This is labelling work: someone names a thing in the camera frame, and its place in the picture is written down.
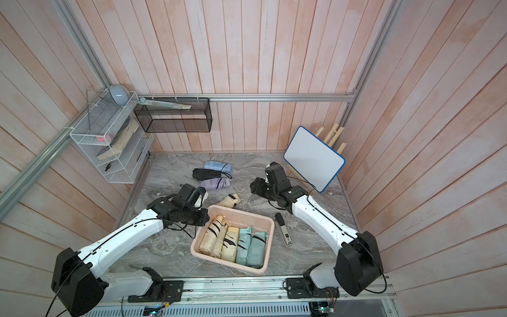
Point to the blue folded umbrella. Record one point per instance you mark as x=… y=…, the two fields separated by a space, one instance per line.
x=218 y=166

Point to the mint green umbrella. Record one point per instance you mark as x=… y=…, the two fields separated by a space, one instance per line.
x=243 y=246
x=256 y=253

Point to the small wooden easel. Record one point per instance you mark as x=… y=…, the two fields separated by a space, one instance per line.
x=332 y=136

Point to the wooden brush on shelf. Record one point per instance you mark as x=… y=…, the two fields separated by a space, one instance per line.
x=119 y=142

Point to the black folded umbrella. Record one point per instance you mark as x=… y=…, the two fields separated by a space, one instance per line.
x=206 y=174

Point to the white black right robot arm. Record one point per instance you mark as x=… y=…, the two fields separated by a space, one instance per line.
x=358 y=263

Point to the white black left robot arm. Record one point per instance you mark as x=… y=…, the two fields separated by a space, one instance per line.
x=81 y=279

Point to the white wire shelf rack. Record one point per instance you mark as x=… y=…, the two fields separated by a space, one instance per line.
x=112 y=139

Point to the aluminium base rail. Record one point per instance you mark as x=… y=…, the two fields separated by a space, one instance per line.
x=257 y=296

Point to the pink plastic storage box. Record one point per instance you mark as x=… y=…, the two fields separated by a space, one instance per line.
x=242 y=220

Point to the purple umbrella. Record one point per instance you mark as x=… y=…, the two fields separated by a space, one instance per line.
x=216 y=183

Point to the grey round speaker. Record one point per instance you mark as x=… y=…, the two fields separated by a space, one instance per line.
x=119 y=94

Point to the black wire mesh basket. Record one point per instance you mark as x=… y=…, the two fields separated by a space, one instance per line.
x=197 y=120

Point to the tan beige umbrella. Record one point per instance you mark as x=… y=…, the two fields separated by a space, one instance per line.
x=231 y=201

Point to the pale green ruler tool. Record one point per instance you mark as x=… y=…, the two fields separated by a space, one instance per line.
x=164 y=105

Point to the blue framed whiteboard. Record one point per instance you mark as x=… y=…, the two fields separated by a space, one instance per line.
x=314 y=158

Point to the cream black striped umbrella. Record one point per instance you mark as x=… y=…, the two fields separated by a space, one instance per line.
x=230 y=245

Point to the plain cream umbrella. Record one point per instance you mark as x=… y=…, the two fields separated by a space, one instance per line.
x=213 y=234

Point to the aluminium wall rail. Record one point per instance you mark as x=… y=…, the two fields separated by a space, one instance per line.
x=259 y=97

